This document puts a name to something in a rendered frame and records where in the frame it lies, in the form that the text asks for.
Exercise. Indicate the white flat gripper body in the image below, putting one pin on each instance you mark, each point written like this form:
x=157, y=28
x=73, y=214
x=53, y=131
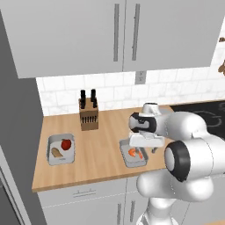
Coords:
x=146, y=140

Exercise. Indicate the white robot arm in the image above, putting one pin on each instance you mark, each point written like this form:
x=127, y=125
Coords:
x=190, y=137

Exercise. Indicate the orange shrimp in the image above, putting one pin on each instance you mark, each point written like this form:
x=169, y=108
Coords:
x=133, y=152

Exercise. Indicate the grey meat container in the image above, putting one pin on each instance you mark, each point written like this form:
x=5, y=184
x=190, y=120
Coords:
x=132, y=163

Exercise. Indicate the grey vegetable container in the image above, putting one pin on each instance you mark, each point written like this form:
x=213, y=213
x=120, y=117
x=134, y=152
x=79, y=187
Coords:
x=68, y=160

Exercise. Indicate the grey drawer front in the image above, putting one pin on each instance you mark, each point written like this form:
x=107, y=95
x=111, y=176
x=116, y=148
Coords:
x=58, y=194
x=132, y=184

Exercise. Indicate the grey lower cupboard door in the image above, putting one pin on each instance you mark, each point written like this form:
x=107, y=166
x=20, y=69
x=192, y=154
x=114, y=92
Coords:
x=82, y=214
x=139, y=209

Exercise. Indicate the grey cupboard door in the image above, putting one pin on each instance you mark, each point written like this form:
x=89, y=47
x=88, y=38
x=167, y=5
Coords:
x=139, y=209
x=175, y=32
x=82, y=214
x=58, y=35

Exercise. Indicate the wooden knife block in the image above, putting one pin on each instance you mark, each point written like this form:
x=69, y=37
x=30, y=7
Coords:
x=88, y=118

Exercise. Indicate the black hob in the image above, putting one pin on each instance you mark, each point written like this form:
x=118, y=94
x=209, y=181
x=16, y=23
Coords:
x=205, y=114

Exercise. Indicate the brown hanging tool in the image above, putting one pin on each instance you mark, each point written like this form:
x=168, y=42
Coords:
x=222, y=67
x=222, y=39

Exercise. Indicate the grey upper cupboard door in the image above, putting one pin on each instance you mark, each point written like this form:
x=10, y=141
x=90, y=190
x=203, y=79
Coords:
x=175, y=32
x=58, y=35

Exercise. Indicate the grey fridge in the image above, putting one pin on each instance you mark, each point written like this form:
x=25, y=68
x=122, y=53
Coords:
x=17, y=132

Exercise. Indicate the grey wall outlet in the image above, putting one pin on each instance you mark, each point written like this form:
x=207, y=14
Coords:
x=140, y=77

